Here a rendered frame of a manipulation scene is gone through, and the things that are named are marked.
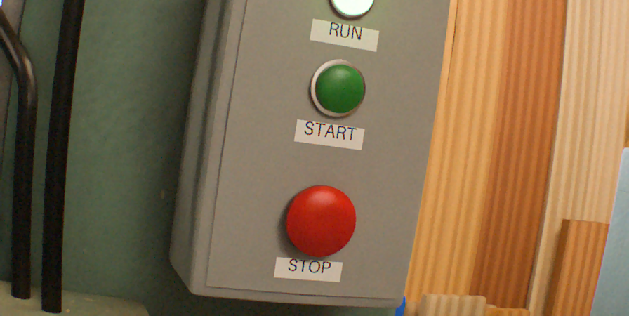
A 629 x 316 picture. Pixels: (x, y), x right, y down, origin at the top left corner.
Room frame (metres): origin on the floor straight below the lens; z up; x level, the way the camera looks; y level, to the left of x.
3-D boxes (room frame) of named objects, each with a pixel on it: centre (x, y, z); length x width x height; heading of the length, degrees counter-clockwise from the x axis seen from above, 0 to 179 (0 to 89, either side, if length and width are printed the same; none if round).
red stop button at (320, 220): (0.35, -0.01, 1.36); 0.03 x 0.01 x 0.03; 110
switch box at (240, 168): (0.39, 0.00, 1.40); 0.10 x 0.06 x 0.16; 110
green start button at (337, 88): (0.35, -0.01, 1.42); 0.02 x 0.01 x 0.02; 110
